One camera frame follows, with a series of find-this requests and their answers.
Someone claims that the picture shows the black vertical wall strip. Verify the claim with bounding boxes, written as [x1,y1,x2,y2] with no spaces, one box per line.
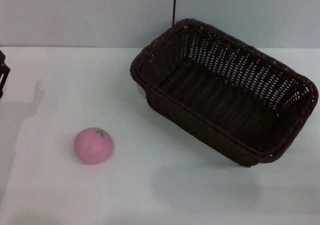
[171,0,177,26]

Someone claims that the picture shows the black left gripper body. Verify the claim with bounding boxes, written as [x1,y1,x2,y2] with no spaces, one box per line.
[0,48,11,99]

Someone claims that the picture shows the pink toy peach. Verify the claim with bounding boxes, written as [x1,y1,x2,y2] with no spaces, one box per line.
[73,126,116,165]

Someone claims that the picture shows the dark brown woven basket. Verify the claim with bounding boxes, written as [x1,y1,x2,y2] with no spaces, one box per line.
[129,18,320,168]

